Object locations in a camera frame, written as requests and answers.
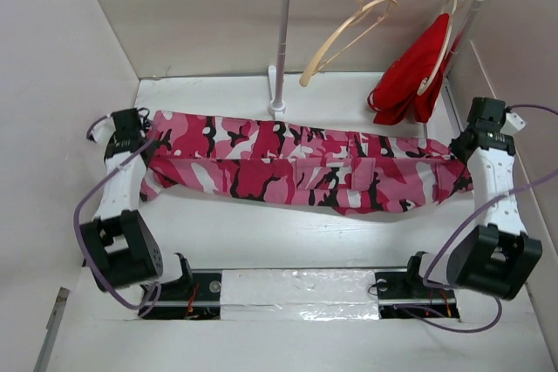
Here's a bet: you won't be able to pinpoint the pink camouflage trousers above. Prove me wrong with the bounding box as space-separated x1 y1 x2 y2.
139 111 473 214

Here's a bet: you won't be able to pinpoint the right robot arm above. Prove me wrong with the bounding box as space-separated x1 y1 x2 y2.
403 97 542 301

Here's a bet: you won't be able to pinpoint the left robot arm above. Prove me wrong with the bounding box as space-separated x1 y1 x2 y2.
78 108 163 292

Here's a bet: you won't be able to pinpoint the wooden hanger with red garment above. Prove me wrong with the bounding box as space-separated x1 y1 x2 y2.
416 0 480 97

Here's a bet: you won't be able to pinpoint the red garment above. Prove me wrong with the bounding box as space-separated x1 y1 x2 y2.
367 13 450 125

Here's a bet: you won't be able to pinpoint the silver tape strip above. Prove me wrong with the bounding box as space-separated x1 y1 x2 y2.
220 268 379 321

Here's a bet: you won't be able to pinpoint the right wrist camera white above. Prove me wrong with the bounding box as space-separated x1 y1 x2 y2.
500 112 527 136

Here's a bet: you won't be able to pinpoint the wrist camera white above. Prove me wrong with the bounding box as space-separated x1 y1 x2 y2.
86 114 115 145
500 112 527 136

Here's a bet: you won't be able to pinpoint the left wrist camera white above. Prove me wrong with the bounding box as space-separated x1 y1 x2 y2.
86 114 115 145

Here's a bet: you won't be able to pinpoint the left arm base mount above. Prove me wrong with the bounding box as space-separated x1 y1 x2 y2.
138 253 223 321

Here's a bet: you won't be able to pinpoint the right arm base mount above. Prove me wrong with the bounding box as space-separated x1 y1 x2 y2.
367 252 460 320

